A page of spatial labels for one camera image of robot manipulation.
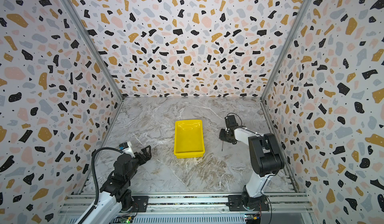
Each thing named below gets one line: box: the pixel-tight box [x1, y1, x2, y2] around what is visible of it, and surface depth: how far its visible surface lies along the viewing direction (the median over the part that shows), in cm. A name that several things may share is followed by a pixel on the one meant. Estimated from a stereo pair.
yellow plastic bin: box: [173, 119, 205, 159], surface depth 97 cm
